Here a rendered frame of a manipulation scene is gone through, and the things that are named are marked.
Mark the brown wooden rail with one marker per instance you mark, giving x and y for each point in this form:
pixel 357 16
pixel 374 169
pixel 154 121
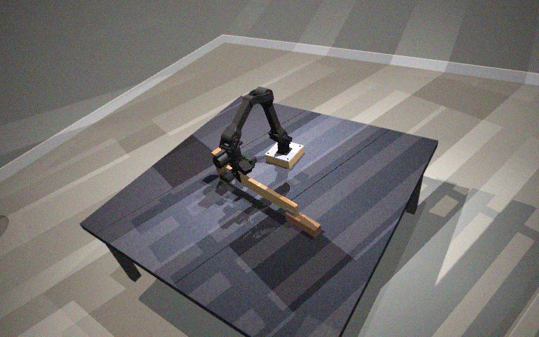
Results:
pixel 269 194

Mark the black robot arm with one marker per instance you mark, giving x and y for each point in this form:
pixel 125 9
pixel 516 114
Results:
pixel 232 134

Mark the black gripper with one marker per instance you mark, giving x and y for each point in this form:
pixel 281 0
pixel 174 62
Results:
pixel 229 176

